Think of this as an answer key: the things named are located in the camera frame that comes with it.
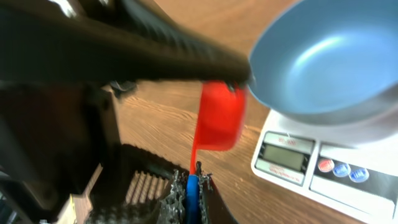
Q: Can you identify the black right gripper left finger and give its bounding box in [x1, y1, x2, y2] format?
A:
[85, 144, 188, 224]

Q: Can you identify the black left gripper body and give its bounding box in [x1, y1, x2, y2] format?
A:
[1, 82, 120, 223]

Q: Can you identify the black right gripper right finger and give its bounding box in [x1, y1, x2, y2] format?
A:
[195, 161, 239, 224]

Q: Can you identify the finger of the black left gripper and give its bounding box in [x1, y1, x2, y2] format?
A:
[1, 1, 251, 86]

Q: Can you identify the red measuring scoop blue handle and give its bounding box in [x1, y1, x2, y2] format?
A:
[186, 81, 247, 223]

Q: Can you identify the white digital kitchen scale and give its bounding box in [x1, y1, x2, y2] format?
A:
[251, 110, 397, 223]

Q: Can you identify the blue plastic bowl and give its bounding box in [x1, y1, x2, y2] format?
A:
[249, 0, 397, 125]

